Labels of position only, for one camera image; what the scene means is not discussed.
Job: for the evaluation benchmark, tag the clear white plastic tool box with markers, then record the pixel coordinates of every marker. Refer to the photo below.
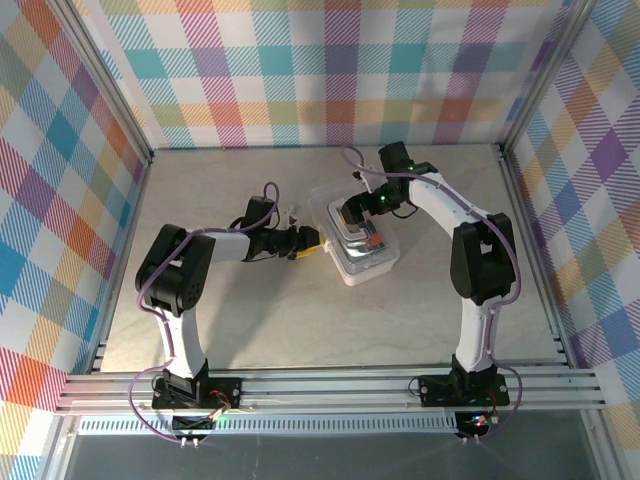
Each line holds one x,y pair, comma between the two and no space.
365,267

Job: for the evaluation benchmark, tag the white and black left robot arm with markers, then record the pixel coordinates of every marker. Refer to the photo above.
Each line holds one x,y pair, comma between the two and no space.
172,280

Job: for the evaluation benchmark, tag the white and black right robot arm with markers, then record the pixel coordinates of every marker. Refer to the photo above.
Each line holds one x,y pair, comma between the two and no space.
482,265

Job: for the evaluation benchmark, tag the black left controller board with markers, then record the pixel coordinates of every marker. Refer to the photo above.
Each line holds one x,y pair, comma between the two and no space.
192,424

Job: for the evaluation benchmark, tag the black controller board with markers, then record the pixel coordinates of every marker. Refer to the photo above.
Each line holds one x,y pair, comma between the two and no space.
192,424
472,425

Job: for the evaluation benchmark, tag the black right controller board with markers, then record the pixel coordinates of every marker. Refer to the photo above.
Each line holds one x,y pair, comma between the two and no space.
472,425

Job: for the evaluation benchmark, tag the aluminium table side rail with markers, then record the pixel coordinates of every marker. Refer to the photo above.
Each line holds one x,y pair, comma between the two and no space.
515,190
135,210

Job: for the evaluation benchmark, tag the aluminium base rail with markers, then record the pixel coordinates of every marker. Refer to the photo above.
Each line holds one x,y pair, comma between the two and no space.
325,395

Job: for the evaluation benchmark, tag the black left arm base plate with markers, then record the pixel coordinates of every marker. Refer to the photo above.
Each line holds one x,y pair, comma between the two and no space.
235,385

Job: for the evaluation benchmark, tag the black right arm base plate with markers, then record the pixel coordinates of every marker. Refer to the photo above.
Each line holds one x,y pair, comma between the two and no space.
435,390

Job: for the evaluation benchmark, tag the aluminium frame post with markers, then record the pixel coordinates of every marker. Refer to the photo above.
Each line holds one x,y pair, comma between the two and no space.
114,90
543,75

